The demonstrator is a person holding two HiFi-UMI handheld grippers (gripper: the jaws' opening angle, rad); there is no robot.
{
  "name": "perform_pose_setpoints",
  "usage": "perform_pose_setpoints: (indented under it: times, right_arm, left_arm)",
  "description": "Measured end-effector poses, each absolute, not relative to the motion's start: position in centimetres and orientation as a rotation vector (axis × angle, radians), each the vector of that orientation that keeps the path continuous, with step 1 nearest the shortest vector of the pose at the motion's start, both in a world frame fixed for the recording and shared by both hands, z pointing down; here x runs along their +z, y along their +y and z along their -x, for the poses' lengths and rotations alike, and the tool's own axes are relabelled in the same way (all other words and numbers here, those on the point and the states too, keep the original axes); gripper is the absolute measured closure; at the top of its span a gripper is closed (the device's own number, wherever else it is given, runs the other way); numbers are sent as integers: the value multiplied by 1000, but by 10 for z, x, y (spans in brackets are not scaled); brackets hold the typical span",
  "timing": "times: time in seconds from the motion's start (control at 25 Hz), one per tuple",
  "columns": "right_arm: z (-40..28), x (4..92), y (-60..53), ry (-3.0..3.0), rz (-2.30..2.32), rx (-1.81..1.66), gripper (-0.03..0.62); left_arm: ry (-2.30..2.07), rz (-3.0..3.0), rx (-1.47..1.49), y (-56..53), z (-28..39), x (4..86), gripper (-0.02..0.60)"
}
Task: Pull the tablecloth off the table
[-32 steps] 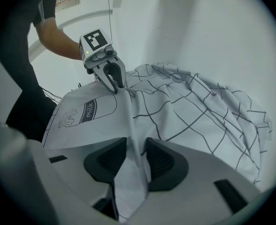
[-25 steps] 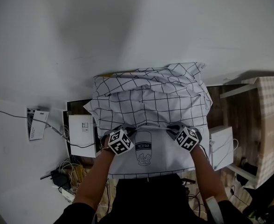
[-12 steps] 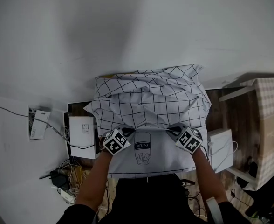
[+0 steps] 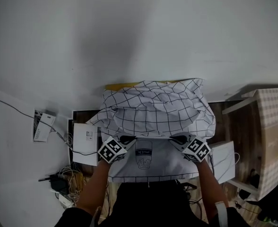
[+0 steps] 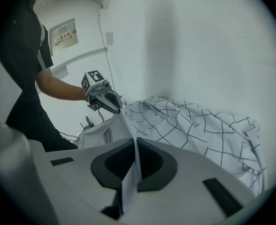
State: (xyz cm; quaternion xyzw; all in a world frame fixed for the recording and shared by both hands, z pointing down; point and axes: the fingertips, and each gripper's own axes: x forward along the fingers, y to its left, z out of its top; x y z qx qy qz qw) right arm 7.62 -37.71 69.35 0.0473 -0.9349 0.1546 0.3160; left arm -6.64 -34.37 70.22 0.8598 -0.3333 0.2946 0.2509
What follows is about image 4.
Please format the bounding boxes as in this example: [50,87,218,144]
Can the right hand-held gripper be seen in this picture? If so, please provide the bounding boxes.
[168,132,212,163]

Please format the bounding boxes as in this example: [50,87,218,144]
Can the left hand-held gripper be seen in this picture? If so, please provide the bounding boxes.
[97,132,138,164]

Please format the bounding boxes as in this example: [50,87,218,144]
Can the white black-grid tablecloth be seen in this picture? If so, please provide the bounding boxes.
[85,78,217,183]

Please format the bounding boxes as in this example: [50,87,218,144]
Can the person's left forearm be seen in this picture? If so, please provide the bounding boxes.
[76,158,117,216]

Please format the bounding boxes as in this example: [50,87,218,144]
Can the person's right forearm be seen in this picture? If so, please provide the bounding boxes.
[195,159,230,210]

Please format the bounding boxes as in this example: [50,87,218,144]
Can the white cardboard box with label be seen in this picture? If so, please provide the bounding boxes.
[72,122,103,167]

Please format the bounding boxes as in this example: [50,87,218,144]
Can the plain white cardboard box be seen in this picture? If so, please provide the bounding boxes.
[208,140,236,184]

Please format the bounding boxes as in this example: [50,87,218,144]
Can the yellow table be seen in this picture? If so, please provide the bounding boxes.
[104,80,185,91]

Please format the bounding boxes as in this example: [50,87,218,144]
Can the wooden cabinet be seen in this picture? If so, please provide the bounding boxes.
[221,86,278,202]

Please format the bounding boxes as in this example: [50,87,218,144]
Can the person's black clothing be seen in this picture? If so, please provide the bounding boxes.
[54,180,257,227]

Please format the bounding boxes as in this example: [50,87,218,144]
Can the black router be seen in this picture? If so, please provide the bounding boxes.
[38,173,70,194]

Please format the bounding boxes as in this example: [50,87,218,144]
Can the white power adapter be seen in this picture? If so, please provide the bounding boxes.
[50,189,75,209]

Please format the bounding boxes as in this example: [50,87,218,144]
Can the white printed paper leaflet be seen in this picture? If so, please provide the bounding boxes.
[33,110,57,143]

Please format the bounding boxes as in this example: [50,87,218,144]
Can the beige checked cloth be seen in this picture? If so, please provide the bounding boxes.
[241,87,278,202]

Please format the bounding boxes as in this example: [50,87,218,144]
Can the black bag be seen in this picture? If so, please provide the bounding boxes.
[256,184,278,222]

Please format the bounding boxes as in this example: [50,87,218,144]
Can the thin white cable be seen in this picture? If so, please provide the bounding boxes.
[209,147,241,173]

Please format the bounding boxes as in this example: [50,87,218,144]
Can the tangle of thin cables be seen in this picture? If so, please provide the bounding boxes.
[58,165,89,201]

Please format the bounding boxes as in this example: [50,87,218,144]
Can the white shoulder strap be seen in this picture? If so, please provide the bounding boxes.
[214,201,227,227]

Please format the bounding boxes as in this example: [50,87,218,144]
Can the long grey cable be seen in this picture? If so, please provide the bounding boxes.
[0,93,74,151]

